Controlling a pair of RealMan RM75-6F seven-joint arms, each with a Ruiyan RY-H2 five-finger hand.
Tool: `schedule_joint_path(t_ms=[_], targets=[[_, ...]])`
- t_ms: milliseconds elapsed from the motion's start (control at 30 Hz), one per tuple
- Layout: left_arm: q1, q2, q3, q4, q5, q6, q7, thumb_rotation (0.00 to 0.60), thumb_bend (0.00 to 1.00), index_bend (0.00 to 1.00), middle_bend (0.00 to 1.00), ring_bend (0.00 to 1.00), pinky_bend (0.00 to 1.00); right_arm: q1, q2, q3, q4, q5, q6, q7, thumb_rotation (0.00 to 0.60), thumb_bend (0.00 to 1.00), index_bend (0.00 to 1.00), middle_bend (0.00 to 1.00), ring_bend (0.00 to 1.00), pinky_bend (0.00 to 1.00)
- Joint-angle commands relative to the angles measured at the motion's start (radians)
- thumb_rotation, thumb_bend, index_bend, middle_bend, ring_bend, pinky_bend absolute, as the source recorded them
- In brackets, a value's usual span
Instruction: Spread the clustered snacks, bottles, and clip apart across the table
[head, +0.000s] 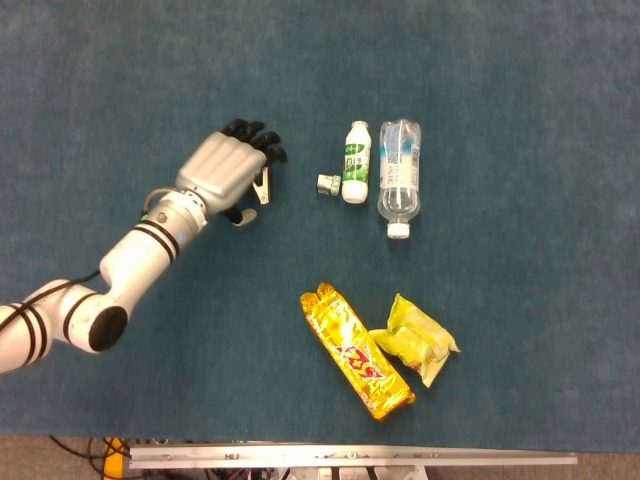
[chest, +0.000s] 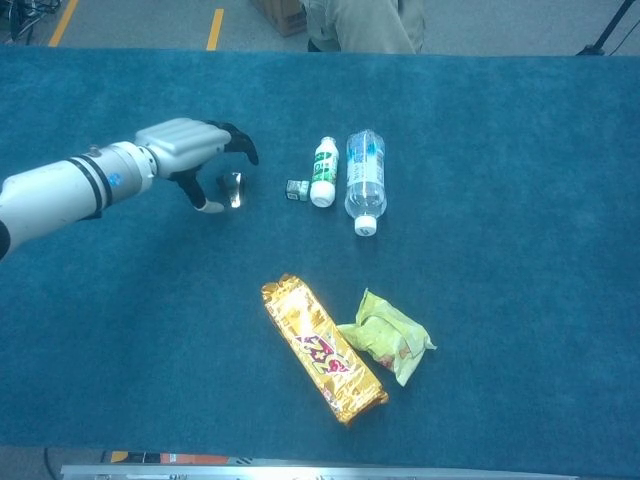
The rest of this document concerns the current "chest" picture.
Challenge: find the yellow crinkled snack bag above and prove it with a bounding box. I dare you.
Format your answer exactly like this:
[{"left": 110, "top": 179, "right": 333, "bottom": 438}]
[{"left": 336, "top": 288, "right": 437, "bottom": 387}]

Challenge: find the blue felt table cloth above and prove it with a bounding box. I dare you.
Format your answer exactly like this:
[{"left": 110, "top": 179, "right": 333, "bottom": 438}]
[{"left": 0, "top": 44, "right": 640, "bottom": 479}]

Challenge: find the aluminium frame rail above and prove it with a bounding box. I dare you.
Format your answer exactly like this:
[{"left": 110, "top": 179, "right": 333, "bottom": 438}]
[{"left": 60, "top": 463, "right": 566, "bottom": 480}]

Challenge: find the yellow floor tape strip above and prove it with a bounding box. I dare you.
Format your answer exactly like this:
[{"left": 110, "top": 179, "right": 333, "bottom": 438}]
[
  {"left": 48, "top": 0, "right": 80, "bottom": 48},
  {"left": 206, "top": 8, "right": 226, "bottom": 52}
]

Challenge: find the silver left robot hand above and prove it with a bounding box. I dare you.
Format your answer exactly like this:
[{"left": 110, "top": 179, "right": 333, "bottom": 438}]
[{"left": 134, "top": 117, "right": 260, "bottom": 214}]

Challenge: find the person in beige trousers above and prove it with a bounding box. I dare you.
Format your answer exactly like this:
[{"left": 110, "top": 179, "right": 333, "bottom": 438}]
[{"left": 302, "top": 0, "right": 426, "bottom": 55}]

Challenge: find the long golden yellow biscuit pack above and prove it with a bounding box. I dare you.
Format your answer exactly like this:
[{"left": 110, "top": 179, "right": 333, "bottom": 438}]
[{"left": 261, "top": 272, "right": 390, "bottom": 426}]

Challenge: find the orange black strip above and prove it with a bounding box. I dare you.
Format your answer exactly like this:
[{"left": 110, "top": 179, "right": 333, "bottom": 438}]
[{"left": 128, "top": 451, "right": 236, "bottom": 466}]

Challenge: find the black tripod stand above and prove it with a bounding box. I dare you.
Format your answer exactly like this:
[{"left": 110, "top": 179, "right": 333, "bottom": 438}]
[{"left": 574, "top": 0, "right": 639, "bottom": 57}]

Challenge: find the dark equipment with cables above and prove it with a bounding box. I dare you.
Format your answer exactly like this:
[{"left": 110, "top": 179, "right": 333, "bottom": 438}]
[{"left": 0, "top": 0, "right": 61, "bottom": 44}]

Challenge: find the black metal staple remover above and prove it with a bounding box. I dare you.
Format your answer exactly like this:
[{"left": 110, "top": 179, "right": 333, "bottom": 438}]
[{"left": 218, "top": 172, "right": 247, "bottom": 209}]

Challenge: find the small white green-label milk bottle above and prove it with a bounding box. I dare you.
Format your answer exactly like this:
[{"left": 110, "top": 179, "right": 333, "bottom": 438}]
[{"left": 309, "top": 135, "right": 340, "bottom": 209}]

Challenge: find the clear plastic water bottle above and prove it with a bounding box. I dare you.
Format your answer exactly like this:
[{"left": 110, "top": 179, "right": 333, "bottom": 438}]
[{"left": 344, "top": 128, "right": 388, "bottom": 236}]

